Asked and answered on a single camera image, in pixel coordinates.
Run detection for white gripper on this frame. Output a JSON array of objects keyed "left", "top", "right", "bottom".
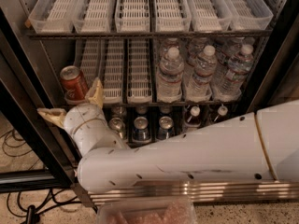
[{"left": 37, "top": 77, "right": 107, "bottom": 134}]

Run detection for red coke can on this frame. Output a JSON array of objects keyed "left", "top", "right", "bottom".
[{"left": 60, "top": 65, "right": 88, "bottom": 101}]

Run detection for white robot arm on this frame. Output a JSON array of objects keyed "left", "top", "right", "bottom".
[{"left": 38, "top": 100, "right": 299, "bottom": 193}]

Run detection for middle shelf tray two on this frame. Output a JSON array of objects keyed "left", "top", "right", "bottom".
[{"left": 98, "top": 39, "right": 124, "bottom": 105}]

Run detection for shelf tray two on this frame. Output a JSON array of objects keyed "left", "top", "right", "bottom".
[
  {"left": 72, "top": 0, "right": 115, "bottom": 34},
  {"left": 98, "top": 39, "right": 124, "bottom": 105}
]

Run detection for black fridge door left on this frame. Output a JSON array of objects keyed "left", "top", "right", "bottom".
[{"left": 0, "top": 11, "right": 75, "bottom": 192}]

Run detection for blue can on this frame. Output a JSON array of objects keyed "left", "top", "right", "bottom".
[
  {"left": 133, "top": 117, "right": 150, "bottom": 143},
  {"left": 156, "top": 116, "right": 174, "bottom": 140}
]

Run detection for middle shelf tray three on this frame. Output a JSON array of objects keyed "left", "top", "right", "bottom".
[{"left": 127, "top": 39, "right": 152, "bottom": 104}]

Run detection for shelf tray three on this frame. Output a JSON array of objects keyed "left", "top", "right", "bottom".
[
  {"left": 127, "top": 39, "right": 152, "bottom": 104},
  {"left": 114, "top": 0, "right": 150, "bottom": 33}
]

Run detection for top shelf tray one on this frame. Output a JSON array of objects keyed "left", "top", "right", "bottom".
[{"left": 29, "top": 0, "right": 77, "bottom": 34}]

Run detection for top shelf tray two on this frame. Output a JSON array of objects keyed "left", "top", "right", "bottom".
[{"left": 72, "top": 0, "right": 115, "bottom": 34}]

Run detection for top shelf tray three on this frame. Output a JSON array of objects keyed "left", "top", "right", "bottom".
[{"left": 114, "top": 0, "right": 150, "bottom": 33}]

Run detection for top shelf tray four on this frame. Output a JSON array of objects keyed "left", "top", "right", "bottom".
[{"left": 153, "top": 0, "right": 192, "bottom": 32}]

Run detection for top shelf tray five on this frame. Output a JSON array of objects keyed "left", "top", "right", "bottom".
[{"left": 187, "top": 0, "right": 233, "bottom": 32}]

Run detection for steel fridge base grille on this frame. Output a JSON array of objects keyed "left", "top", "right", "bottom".
[{"left": 70, "top": 179, "right": 299, "bottom": 207}]

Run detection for top shelf tray six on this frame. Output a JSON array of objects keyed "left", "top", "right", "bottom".
[{"left": 224, "top": 0, "right": 273, "bottom": 31}]

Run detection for front left water bottle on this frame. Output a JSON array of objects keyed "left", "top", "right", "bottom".
[{"left": 156, "top": 47, "right": 184, "bottom": 103}]

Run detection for water bottle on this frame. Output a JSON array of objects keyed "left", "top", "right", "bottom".
[
  {"left": 156, "top": 47, "right": 184, "bottom": 103},
  {"left": 212, "top": 44, "right": 254, "bottom": 102},
  {"left": 186, "top": 45, "right": 217, "bottom": 102}
]

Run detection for brown drink bottle left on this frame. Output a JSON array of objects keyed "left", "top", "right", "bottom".
[{"left": 182, "top": 105, "right": 201, "bottom": 131}]

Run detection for brown drink bottle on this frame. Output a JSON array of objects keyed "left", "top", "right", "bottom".
[
  {"left": 182, "top": 105, "right": 201, "bottom": 131},
  {"left": 209, "top": 105, "right": 228, "bottom": 124}
]

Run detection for front middle water bottle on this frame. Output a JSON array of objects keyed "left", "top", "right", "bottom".
[{"left": 186, "top": 45, "right": 217, "bottom": 102}]

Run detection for brown drink bottle right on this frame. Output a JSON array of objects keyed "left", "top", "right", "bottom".
[{"left": 209, "top": 105, "right": 228, "bottom": 124}]

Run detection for clear plastic container with food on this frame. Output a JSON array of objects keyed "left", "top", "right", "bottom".
[{"left": 96, "top": 196, "right": 198, "bottom": 224}]

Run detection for front right water bottle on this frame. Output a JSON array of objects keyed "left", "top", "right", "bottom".
[{"left": 212, "top": 44, "right": 254, "bottom": 102}]

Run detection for black cables on floor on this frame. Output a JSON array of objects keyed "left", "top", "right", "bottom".
[{"left": 0, "top": 128, "right": 82, "bottom": 224}]

